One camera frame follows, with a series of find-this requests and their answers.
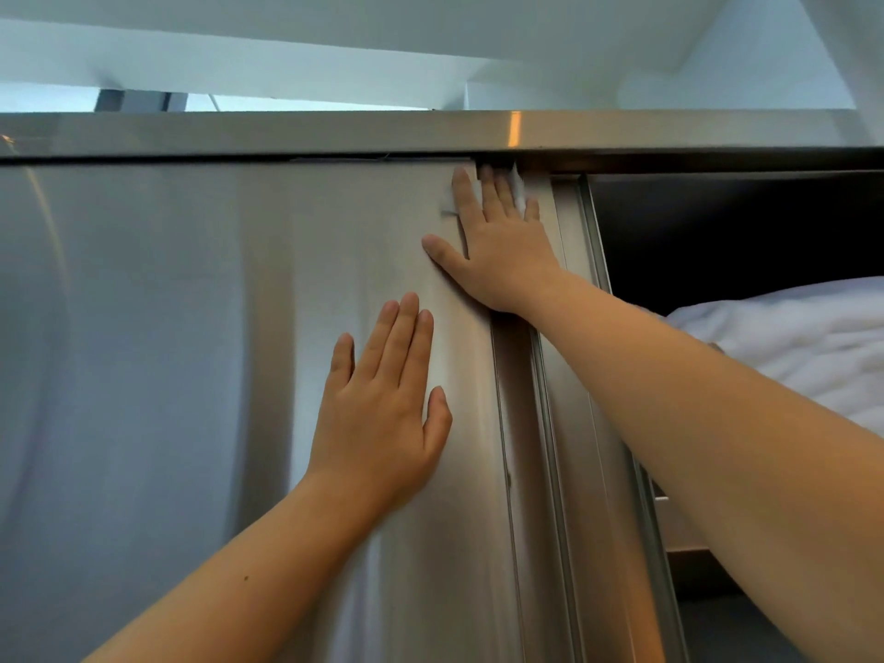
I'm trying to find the person's left hand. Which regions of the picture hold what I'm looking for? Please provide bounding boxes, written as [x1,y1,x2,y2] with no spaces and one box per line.
[303,292,454,518]

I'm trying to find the person's right hand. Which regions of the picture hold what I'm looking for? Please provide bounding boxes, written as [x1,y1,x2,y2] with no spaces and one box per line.
[421,164,566,317]

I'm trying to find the white wet wipe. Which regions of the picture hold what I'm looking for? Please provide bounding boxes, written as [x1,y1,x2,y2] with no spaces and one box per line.
[440,165,528,216]

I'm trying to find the stainless steel cabinet door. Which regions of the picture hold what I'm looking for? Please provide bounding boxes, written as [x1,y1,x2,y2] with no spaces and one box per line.
[514,169,689,663]
[0,157,580,663]

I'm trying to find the person's right forearm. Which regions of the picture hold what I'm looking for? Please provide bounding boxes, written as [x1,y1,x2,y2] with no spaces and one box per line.
[524,268,884,663]

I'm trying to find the steel linen shelf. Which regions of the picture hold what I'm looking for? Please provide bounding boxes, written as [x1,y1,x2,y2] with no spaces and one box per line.
[0,110,884,663]

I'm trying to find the stack of white folded towels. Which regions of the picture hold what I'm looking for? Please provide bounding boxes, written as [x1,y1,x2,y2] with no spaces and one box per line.
[666,275,884,439]

